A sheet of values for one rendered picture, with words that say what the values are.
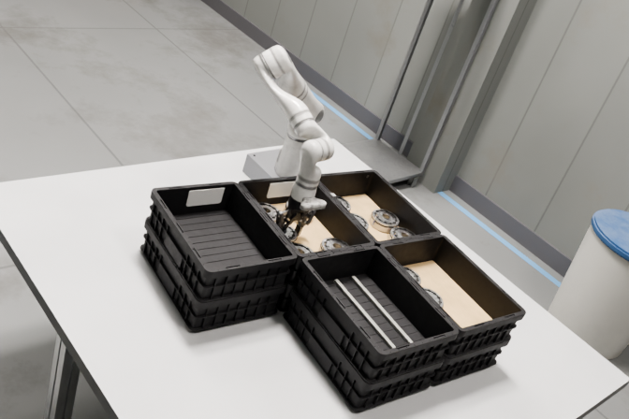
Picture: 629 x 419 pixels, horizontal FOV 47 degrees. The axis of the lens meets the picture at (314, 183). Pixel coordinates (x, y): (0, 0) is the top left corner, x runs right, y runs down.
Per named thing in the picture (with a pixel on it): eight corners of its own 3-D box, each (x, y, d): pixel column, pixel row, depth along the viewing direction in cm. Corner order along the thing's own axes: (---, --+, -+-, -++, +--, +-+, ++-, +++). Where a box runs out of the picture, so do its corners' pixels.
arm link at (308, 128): (342, 151, 216) (320, 113, 219) (321, 155, 210) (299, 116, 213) (328, 163, 220) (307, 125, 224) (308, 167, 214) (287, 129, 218)
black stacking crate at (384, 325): (289, 289, 213) (299, 259, 207) (365, 274, 231) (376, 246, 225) (366, 388, 187) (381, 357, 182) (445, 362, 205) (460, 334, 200)
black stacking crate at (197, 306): (137, 248, 226) (143, 217, 220) (220, 237, 244) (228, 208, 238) (190, 336, 200) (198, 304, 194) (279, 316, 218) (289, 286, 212)
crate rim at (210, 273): (148, 195, 216) (149, 188, 215) (234, 186, 234) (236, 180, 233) (205, 280, 190) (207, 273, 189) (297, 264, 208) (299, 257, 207)
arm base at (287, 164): (270, 168, 276) (282, 131, 268) (288, 165, 282) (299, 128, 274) (285, 181, 271) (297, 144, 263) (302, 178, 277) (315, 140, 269)
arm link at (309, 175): (301, 192, 215) (322, 186, 222) (316, 149, 208) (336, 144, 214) (286, 180, 219) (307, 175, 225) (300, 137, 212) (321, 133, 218)
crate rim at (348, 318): (298, 264, 208) (299, 257, 207) (374, 251, 226) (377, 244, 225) (378, 363, 183) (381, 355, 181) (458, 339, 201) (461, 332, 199)
